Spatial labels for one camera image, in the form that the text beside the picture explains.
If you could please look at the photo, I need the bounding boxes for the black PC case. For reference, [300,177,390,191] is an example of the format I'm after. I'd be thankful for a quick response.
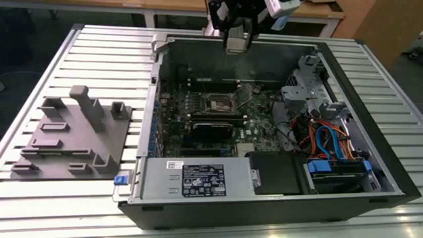
[118,31,423,231]

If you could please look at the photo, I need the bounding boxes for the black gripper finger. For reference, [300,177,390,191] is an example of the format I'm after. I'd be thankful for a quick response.
[220,24,232,50]
[246,14,263,48]

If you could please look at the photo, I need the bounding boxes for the black graphics card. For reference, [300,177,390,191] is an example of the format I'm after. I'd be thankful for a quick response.
[191,121,236,142]

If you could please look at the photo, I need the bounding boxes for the grey case handle latch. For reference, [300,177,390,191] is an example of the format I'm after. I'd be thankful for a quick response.
[151,33,170,60]

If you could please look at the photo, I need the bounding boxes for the black expansion slot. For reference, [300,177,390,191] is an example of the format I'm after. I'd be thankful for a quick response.
[180,148,222,153]
[180,153,234,158]

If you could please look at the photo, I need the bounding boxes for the green motherboard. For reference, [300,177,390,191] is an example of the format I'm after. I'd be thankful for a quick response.
[158,78,300,158]

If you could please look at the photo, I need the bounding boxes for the grey parts rack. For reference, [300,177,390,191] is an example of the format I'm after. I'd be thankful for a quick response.
[10,85,135,179]

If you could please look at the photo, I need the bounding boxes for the hard disk in blue carrier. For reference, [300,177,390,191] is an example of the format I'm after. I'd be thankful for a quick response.
[306,159,372,194]

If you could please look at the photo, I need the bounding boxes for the metal CPU socket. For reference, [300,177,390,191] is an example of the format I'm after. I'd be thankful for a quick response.
[204,92,240,114]

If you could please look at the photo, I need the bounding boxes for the brown wooden cabinet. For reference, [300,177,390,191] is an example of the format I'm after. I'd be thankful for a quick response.
[332,0,423,71]

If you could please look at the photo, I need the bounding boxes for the black wire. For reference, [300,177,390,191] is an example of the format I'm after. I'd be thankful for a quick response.
[270,95,300,152]

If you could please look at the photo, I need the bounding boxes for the pale blue teach pendant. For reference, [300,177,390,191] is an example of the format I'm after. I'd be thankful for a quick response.
[271,14,288,32]

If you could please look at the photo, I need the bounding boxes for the silver power supply unit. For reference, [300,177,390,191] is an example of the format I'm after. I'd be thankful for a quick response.
[131,157,258,200]

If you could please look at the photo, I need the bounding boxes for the black plastic bay cover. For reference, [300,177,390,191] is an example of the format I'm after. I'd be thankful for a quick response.
[246,150,314,196]

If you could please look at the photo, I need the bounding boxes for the silver CPU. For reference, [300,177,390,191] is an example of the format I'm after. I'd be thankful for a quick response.
[224,34,250,55]

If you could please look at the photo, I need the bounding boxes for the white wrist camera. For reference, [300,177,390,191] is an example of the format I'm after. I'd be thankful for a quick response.
[264,0,302,18]

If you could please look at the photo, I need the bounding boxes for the wooden desk white frame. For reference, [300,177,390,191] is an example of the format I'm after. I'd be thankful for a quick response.
[144,0,347,38]
[0,0,156,28]

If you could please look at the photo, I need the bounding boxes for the blue floor cable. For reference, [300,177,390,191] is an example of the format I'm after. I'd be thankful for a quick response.
[0,70,44,78]

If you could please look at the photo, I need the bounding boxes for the silver metal drive cage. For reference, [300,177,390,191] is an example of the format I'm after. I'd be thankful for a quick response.
[280,55,352,121]

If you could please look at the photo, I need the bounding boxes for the orange power wire bundle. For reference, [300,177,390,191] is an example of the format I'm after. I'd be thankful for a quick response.
[287,118,364,163]

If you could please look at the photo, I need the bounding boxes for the blue data wire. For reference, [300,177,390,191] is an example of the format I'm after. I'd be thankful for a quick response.
[315,125,348,163]

